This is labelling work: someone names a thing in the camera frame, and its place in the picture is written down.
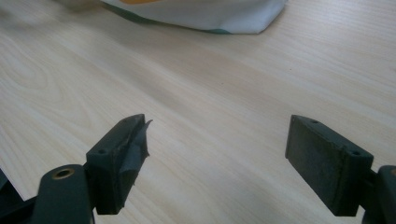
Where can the white cloth with coloured print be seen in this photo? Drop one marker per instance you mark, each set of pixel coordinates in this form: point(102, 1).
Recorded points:
point(199, 14)

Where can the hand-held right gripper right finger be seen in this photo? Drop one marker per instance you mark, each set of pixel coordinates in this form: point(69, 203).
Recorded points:
point(327, 165)

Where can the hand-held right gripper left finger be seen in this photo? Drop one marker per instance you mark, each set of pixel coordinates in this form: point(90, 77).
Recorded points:
point(109, 168)

